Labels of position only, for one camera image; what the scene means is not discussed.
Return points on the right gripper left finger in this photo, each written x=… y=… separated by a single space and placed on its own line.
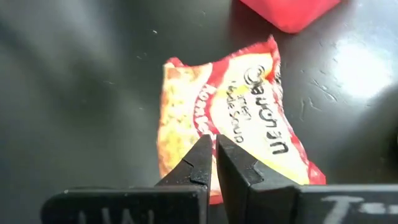
x=140 y=208

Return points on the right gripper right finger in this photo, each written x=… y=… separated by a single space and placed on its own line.
x=295 y=208

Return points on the dark red Maruchan noodle pack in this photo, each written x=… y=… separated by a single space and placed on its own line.
x=248 y=109

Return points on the black table mat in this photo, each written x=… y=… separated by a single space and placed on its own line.
x=77 y=93

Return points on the red plastic bin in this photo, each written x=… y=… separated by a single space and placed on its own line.
x=289 y=15

